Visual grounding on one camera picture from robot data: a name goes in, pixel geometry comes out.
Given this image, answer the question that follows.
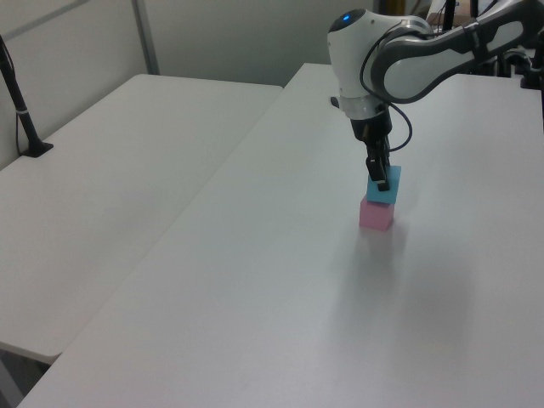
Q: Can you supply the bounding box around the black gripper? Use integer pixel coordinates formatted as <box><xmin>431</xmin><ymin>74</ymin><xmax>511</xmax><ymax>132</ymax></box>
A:
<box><xmin>348</xmin><ymin>110</ymin><xmax>393</xmax><ymax>191</ymax></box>

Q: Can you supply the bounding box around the blue cube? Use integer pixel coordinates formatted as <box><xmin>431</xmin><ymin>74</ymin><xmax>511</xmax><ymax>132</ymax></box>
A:
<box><xmin>365</xmin><ymin>164</ymin><xmax>403</xmax><ymax>206</ymax></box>

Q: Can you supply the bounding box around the pink cube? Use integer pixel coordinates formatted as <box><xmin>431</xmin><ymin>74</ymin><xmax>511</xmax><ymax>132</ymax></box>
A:
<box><xmin>359</xmin><ymin>197</ymin><xmax>394</xmax><ymax>231</ymax></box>

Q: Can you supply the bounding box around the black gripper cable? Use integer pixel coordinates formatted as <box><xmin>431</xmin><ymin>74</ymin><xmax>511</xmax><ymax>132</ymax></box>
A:
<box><xmin>360</xmin><ymin>29</ymin><xmax>414</xmax><ymax>153</ymax></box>

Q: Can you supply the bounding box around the black clamp mount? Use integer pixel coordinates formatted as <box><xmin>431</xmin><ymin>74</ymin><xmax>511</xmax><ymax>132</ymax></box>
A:
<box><xmin>519</xmin><ymin>38</ymin><xmax>544</xmax><ymax>90</ymax></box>

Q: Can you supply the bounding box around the grey metal partition post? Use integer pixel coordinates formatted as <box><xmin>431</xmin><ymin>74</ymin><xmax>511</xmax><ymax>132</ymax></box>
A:
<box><xmin>131</xmin><ymin>0</ymin><xmax>161</xmax><ymax>77</ymax></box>

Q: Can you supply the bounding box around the black camera stand pole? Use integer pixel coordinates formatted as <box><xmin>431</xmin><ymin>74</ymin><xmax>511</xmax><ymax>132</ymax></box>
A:
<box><xmin>0</xmin><ymin>34</ymin><xmax>54</xmax><ymax>159</ymax></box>

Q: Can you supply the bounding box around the black cable on stand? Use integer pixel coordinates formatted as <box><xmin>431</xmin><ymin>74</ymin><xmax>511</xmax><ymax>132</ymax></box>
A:
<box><xmin>0</xmin><ymin>42</ymin><xmax>31</xmax><ymax>156</ymax></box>

